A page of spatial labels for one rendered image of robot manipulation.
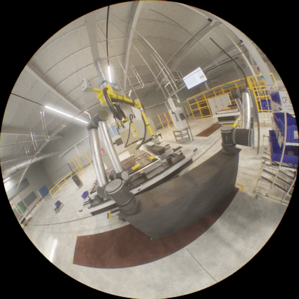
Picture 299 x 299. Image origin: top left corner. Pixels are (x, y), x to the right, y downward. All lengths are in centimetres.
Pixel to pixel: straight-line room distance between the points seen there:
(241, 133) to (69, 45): 979
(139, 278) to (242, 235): 157
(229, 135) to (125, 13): 933
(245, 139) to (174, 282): 198
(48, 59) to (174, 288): 1118
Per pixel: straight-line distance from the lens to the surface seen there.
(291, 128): 148
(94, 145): 112
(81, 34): 907
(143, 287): 187
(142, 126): 629
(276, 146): 199
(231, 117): 513
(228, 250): 167
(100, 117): 102
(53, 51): 945
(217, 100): 983
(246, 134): 117
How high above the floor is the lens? 161
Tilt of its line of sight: 15 degrees down
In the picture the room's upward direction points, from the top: 25 degrees counter-clockwise
